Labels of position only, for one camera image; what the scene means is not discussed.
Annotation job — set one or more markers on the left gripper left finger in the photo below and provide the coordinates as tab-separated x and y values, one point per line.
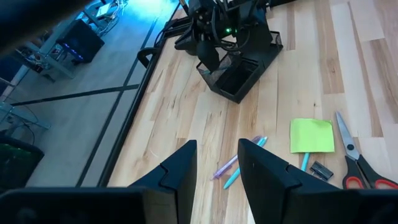
183	174

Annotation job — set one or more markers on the green sticky note pad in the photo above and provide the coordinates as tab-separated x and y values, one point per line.
311	136

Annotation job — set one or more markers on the red and black scissors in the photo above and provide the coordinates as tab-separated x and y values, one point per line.
351	149

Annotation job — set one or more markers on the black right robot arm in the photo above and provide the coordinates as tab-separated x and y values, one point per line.
255	28

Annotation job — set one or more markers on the black metal table frame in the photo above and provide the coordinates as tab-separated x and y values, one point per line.
130	115

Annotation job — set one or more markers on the black computer box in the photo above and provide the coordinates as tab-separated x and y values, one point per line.
79	40

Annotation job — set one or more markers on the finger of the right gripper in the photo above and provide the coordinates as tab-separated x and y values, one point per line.
209	56
186	43

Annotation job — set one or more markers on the purple pen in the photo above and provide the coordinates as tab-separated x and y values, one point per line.
228	165

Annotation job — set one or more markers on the black mesh desk organizer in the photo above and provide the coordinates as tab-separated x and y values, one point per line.
242	77

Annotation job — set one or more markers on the small black usb stick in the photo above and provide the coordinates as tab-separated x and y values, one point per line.
321	170

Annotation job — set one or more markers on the black curved frame bracket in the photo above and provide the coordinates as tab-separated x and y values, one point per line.
144	54

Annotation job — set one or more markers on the teal pencil with eraser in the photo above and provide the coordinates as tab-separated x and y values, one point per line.
305	161

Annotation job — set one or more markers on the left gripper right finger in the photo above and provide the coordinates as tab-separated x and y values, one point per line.
264	186

